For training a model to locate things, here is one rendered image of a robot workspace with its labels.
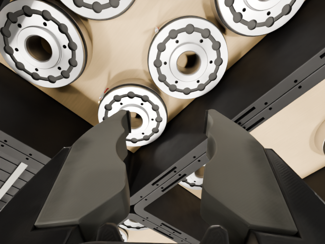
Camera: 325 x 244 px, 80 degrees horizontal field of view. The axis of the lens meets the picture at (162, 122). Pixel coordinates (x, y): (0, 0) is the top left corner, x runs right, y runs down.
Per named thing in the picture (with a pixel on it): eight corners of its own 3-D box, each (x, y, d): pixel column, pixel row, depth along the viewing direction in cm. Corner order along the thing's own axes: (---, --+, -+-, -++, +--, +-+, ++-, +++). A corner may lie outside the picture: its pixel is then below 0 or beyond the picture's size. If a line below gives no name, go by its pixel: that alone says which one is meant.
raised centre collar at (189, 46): (189, 32, 23) (190, 33, 22) (215, 61, 25) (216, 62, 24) (160, 63, 25) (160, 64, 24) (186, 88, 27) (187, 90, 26)
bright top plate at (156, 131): (129, 69, 26) (129, 71, 25) (180, 117, 29) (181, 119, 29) (84, 117, 29) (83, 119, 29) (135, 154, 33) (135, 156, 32)
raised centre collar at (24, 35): (29, 15, 22) (26, 15, 21) (69, 46, 24) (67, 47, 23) (12, 50, 24) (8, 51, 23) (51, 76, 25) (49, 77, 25)
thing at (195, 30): (190, -5, 22) (191, -5, 21) (242, 59, 25) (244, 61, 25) (132, 63, 25) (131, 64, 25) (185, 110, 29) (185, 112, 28)
